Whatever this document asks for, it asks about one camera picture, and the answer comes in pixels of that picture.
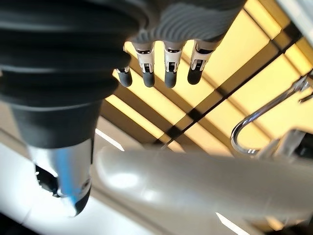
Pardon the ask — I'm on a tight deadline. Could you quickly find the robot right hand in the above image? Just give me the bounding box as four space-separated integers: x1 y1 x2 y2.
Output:
0 0 248 217

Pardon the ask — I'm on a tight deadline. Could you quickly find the white linear ceiling light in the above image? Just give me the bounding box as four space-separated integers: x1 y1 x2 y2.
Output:
215 211 246 235
94 128 126 152

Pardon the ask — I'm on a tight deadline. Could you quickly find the chrome gooseneck faucet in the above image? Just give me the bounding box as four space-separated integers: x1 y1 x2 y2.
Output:
230 72 313 156

